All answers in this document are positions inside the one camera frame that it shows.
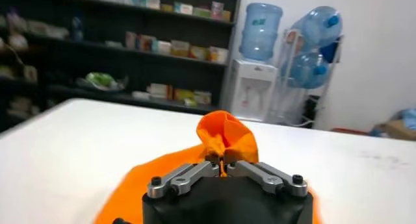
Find white red tall carton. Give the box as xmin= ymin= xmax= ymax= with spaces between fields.
xmin=125 ymin=32 xmax=137 ymax=49

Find upright blue water jug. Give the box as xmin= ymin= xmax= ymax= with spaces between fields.
xmin=239 ymin=3 xmax=283 ymax=62

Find orange t-shirt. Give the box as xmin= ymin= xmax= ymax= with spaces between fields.
xmin=94 ymin=110 xmax=326 ymax=224

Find white water dispenser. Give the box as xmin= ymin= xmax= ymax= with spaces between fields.
xmin=229 ymin=58 xmax=279 ymax=122

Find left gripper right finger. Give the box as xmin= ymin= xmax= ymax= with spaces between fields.
xmin=224 ymin=153 xmax=309 ymax=197

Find cream carton green band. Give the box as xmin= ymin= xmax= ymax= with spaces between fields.
xmin=190 ymin=45 xmax=209 ymax=60

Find white carton teal stripe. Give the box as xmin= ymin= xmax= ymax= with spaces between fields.
xmin=157 ymin=40 xmax=172 ymax=55

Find bowl of green fruit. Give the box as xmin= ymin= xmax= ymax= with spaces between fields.
xmin=76 ymin=71 xmax=129 ymax=93

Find yellow labelled carton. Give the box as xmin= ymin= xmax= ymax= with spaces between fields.
xmin=170 ymin=40 xmax=191 ymax=57

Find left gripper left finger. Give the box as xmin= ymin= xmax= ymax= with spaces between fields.
xmin=146 ymin=153 xmax=224 ymax=199

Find white paper cup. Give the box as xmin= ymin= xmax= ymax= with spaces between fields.
xmin=214 ymin=46 xmax=230 ymax=64

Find white carton red print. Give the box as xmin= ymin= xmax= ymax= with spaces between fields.
xmin=139 ymin=35 xmax=157 ymax=53

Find stacked brown cardboard boxes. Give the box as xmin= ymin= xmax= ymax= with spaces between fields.
xmin=370 ymin=119 xmax=416 ymax=142

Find black shelving unit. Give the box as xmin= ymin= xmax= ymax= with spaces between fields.
xmin=0 ymin=0 xmax=243 ymax=116

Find white metal jug rack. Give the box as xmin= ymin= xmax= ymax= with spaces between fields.
xmin=272 ymin=29 xmax=345 ymax=129

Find pink printed tall carton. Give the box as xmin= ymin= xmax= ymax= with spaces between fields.
xmin=211 ymin=1 xmax=225 ymax=20

